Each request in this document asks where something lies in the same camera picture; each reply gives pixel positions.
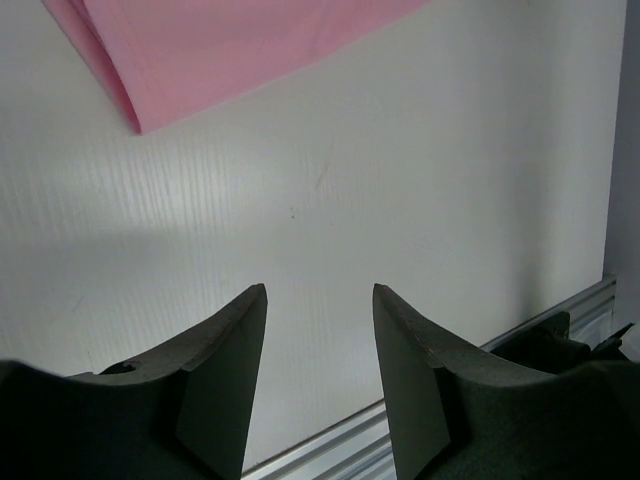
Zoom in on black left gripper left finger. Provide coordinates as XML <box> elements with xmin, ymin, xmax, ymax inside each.
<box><xmin>1</xmin><ymin>284</ymin><xmax>267</xmax><ymax>479</ymax></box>

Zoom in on pink t-shirt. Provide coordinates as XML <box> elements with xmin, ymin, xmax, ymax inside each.
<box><xmin>44</xmin><ymin>0</ymin><xmax>424</xmax><ymax>134</ymax></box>

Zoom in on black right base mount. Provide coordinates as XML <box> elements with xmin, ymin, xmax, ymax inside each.
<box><xmin>491</xmin><ymin>311</ymin><xmax>634</xmax><ymax>374</ymax></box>

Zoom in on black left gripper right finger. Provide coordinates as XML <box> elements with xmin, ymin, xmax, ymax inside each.
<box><xmin>372</xmin><ymin>285</ymin><xmax>639</xmax><ymax>479</ymax></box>

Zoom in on aluminium mounting rail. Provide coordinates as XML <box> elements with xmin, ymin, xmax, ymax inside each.
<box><xmin>241</xmin><ymin>273</ymin><xmax>618</xmax><ymax>480</ymax></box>

